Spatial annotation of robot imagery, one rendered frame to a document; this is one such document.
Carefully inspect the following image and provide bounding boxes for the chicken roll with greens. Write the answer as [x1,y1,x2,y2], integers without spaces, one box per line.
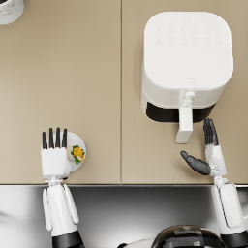
[67,144,86,165]

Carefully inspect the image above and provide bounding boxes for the pale white air fryer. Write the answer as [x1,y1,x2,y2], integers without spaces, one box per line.
[139,11,234,145]

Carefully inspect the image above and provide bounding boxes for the small white round plate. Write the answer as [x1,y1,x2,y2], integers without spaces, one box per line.
[64,131,87,173]

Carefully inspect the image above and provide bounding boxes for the dark round robot body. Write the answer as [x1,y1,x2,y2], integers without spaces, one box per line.
[116,225,228,248]

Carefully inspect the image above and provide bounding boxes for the white marbled round pot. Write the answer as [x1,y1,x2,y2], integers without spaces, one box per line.
[0,0,25,26]

